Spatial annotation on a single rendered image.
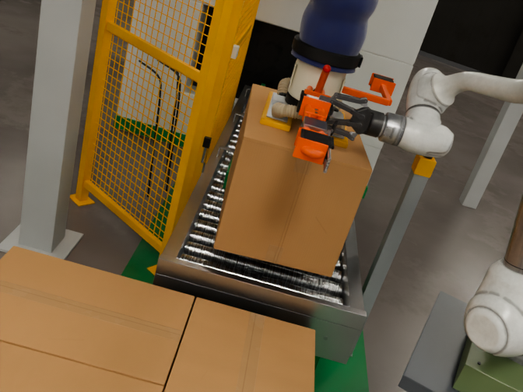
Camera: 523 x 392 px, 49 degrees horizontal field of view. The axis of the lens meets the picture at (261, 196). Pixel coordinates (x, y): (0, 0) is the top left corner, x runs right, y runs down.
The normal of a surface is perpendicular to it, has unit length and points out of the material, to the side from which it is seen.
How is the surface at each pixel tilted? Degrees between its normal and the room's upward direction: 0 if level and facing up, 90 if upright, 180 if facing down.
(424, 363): 0
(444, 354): 0
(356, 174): 90
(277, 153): 90
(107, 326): 0
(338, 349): 90
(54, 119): 90
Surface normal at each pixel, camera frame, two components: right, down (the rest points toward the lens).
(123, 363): 0.26, -0.87
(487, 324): -0.80, 0.18
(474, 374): -0.45, 0.29
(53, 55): -0.10, 0.42
